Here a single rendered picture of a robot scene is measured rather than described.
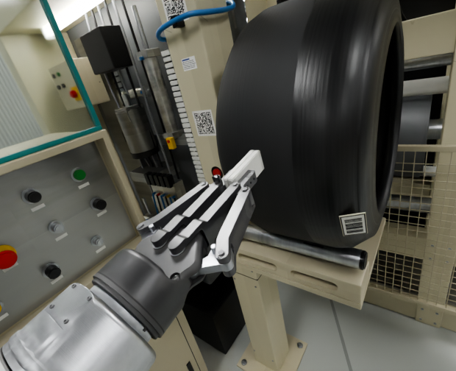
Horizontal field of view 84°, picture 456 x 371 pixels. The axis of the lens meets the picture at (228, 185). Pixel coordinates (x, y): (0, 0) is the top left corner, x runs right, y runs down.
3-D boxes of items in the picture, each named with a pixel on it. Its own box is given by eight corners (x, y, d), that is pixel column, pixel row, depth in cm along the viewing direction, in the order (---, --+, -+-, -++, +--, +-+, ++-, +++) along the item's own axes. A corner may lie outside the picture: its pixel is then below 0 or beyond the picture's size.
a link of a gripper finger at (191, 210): (174, 270, 26) (165, 266, 26) (231, 200, 32) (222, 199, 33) (157, 244, 23) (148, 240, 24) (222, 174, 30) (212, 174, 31)
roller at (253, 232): (240, 238, 79) (233, 232, 76) (245, 226, 81) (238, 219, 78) (365, 273, 58) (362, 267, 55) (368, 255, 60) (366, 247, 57)
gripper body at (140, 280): (126, 309, 16) (210, 213, 22) (70, 269, 21) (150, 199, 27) (173, 361, 20) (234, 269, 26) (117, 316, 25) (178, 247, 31)
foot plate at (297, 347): (236, 366, 129) (235, 363, 128) (262, 322, 147) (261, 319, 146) (285, 397, 113) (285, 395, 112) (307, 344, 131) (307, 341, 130)
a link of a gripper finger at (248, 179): (226, 193, 29) (248, 197, 27) (247, 169, 32) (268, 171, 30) (229, 203, 30) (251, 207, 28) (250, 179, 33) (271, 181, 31)
